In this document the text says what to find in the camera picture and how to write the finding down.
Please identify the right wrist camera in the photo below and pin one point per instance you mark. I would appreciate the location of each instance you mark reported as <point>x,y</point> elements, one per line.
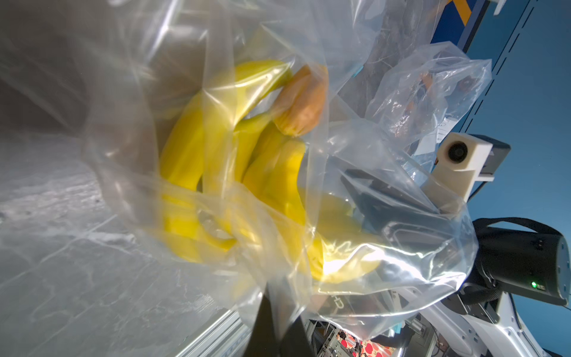
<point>466,163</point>

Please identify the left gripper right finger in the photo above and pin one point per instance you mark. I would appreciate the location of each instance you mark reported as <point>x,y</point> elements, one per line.
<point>295,343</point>

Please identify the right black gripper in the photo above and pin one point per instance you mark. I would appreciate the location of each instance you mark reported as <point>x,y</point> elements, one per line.
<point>391,213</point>

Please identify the bagged banana bunch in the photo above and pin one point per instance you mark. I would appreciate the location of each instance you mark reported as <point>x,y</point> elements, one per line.
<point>438,83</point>
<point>219,131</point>

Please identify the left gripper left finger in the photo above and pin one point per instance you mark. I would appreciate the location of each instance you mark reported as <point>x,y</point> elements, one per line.
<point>263,341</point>

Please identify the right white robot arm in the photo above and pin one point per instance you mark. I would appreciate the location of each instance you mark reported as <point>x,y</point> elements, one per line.
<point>468,298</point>

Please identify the aluminium front rail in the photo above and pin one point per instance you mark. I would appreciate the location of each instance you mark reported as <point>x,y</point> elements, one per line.
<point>224,335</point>

